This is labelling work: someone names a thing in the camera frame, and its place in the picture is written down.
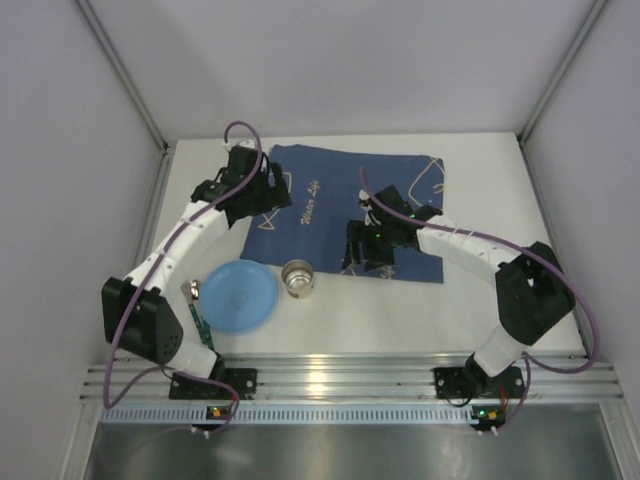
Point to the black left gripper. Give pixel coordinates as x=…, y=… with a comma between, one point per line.
x=273, y=187

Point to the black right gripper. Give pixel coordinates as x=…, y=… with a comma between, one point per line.
x=368, y=242

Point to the blue fish-print placemat cloth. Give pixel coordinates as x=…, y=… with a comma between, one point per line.
x=324, y=187

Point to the light blue plastic plate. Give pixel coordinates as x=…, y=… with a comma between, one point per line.
x=238, y=297

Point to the spoon with green handle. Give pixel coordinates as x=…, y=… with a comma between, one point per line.
x=195, y=290

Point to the fork with green handle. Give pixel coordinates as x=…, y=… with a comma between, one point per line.
x=195, y=310

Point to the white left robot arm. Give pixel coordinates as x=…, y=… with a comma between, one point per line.
x=145, y=313

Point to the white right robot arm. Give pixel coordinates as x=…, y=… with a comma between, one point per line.
x=531, y=298

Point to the stainless steel cup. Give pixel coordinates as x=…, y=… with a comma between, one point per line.
x=298, y=278

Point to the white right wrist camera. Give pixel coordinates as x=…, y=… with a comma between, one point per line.
x=365, y=205

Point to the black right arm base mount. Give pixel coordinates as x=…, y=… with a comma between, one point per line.
x=459, y=385

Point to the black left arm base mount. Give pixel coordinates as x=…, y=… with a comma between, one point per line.
x=224, y=383

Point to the aluminium frame rail right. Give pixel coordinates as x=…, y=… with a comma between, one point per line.
x=561, y=70

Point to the aluminium frame rail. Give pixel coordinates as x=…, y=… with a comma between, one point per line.
x=561, y=70
x=96, y=27

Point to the aluminium frame rail left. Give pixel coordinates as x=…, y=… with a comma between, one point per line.
x=96, y=27

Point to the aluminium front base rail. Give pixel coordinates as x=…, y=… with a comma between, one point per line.
x=403, y=377

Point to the slotted cable duct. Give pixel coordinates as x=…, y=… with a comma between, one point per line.
x=253, y=413

